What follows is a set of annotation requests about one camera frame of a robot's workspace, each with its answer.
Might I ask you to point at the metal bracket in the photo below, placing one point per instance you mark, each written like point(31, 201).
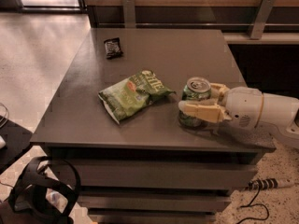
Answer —
point(129, 13)
point(255, 31)

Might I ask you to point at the green chips bag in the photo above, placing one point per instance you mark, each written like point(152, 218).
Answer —
point(125, 98)

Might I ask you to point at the green soda can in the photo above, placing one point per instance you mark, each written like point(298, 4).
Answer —
point(196, 89)

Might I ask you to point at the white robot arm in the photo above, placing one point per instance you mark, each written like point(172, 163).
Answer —
point(279, 117)

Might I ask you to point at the left metal bracket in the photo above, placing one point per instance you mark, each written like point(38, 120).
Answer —
point(129, 13)

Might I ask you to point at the grey drawer cabinet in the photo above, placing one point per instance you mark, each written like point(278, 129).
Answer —
point(148, 169)

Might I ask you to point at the right metal bracket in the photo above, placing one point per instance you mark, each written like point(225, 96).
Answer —
point(255, 31)

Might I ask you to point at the black rxbar chocolate wrapper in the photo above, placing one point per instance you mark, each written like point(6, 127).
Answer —
point(113, 48)

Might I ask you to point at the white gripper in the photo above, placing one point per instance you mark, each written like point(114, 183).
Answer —
point(243, 106)

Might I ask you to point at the striped cable connector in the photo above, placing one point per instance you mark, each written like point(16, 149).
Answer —
point(264, 184)

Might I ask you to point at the black headset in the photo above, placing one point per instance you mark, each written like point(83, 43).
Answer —
point(29, 193)

